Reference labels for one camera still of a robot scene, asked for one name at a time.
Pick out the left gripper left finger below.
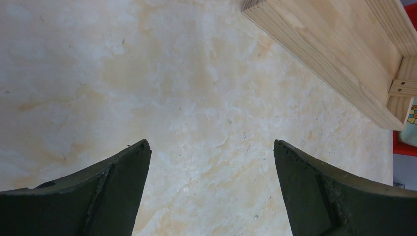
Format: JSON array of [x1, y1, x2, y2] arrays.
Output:
[[0, 140, 152, 236]]

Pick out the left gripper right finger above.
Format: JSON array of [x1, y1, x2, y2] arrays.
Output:
[[274, 140, 417, 236]]

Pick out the red plastic bin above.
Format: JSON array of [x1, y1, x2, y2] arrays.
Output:
[[393, 0, 417, 157]]

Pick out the printed cloth in bin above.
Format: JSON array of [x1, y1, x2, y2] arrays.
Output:
[[399, 98, 417, 147]]

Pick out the wooden hanger rack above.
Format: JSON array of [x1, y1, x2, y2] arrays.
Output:
[[242, 0, 417, 131]]

